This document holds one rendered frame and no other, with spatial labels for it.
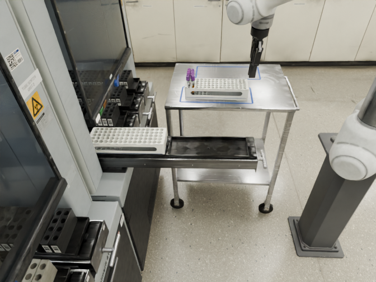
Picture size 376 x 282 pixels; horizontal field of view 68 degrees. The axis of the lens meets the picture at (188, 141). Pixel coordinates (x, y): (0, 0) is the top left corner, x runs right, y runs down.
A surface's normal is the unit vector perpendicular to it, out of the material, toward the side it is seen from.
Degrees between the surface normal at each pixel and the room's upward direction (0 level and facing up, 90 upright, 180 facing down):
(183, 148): 0
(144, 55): 90
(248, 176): 0
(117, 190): 0
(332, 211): 90
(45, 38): 90
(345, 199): 90
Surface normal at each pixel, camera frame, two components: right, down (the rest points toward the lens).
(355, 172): -0.64, 0.59
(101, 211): -0.03, -0.75
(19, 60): 1.00, 0.01
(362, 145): -0.59, 0.36
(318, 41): -0.04, 0.66
